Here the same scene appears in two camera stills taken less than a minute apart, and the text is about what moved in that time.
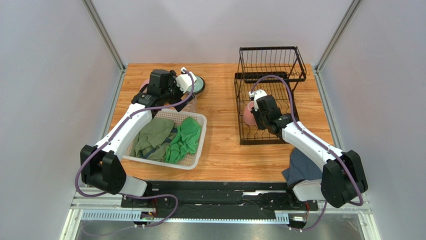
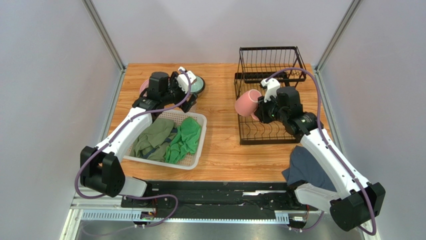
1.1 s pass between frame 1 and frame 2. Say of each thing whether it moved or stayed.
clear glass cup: stayed
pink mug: moved
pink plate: stayed
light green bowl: stayed
